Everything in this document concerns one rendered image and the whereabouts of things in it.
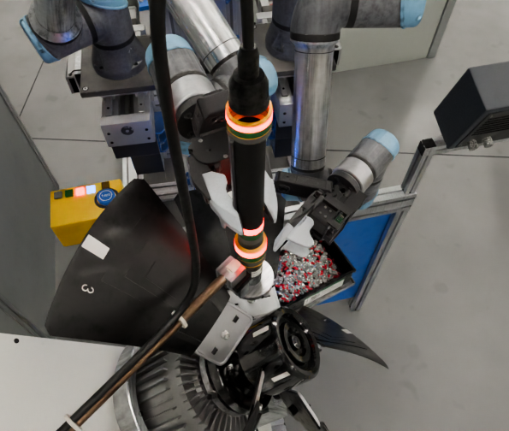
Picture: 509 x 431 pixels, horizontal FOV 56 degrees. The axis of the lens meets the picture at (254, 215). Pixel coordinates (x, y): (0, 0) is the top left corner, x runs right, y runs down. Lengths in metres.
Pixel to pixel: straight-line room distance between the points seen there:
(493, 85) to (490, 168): 1.62
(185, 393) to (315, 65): 0.63
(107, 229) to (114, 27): 0.80
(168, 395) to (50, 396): 0.17
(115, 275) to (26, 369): 0.23
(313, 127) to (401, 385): 1.33
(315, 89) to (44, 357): 0.67
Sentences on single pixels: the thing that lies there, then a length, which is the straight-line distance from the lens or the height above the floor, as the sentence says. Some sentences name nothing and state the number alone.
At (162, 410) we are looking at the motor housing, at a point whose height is 1.16.
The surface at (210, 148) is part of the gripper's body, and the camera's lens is 0.62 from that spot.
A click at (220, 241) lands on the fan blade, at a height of 1.19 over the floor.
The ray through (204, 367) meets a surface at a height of 1.19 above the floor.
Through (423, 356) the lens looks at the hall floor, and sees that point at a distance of 2.15.
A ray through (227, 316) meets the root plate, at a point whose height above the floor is 1.27.
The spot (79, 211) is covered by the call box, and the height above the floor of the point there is 1.07.
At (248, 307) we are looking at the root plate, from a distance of 0.82.
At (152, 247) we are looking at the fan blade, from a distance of 0.65.
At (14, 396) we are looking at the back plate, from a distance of 0.78.
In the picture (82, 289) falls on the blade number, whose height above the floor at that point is 1.42.
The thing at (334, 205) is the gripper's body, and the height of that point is 1.21.
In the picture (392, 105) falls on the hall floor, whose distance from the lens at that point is 2.90.
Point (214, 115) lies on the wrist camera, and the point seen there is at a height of 1.56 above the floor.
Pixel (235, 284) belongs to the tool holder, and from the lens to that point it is 0.66.
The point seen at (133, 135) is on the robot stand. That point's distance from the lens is 1.41.
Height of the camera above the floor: 1.96
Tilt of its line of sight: 57 degrees down
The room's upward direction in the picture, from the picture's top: straight up
